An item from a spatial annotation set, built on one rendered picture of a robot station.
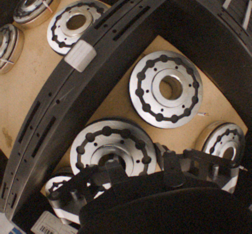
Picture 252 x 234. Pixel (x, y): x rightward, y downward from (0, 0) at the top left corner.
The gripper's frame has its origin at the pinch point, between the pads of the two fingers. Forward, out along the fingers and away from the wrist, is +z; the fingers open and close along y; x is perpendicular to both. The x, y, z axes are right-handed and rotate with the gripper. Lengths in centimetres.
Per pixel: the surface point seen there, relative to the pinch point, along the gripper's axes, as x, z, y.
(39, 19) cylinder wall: 24.5, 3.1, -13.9
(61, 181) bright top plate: -3.4, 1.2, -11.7
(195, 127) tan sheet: 1.0, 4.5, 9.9
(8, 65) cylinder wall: 17.1, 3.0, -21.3
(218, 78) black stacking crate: 8.2, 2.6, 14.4
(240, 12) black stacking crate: 26.4, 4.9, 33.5
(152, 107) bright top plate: 5.5, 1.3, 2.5
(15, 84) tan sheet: 13.2, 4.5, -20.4
